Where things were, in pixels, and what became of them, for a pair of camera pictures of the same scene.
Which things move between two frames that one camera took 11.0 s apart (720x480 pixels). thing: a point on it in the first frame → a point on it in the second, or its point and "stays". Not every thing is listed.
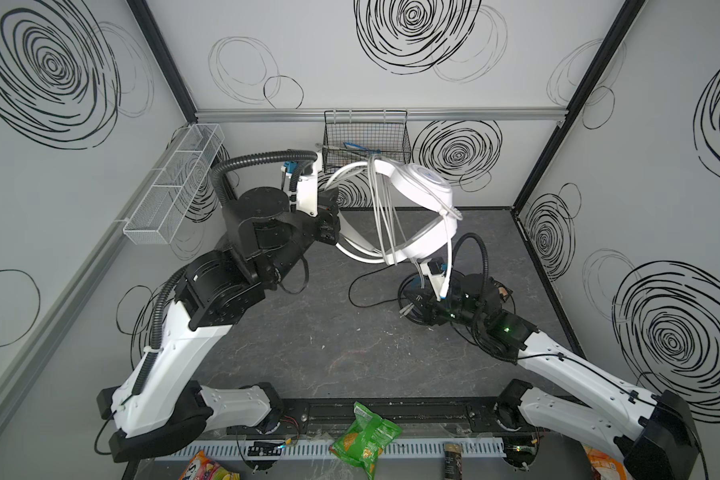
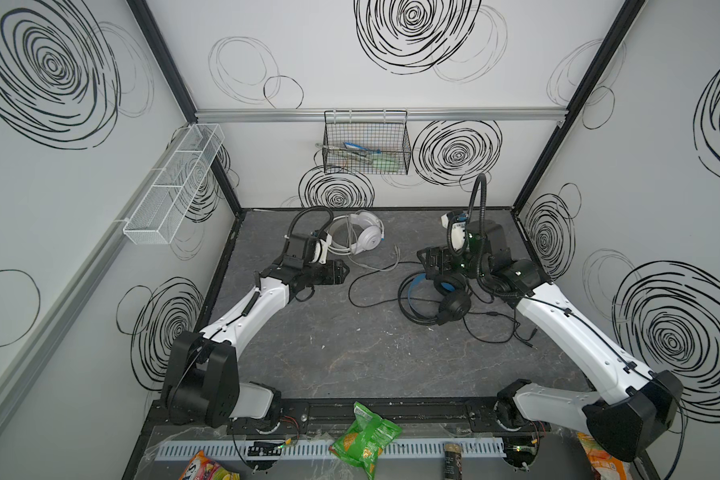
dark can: x=453 y=461 stays
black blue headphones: x=433 y=297 stays
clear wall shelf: x=164 y=204 stays
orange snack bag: x=607 y=467 stays
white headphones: x=422 y=217 → x=356 y=232
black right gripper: x=428 y=309 → x=435 y=260
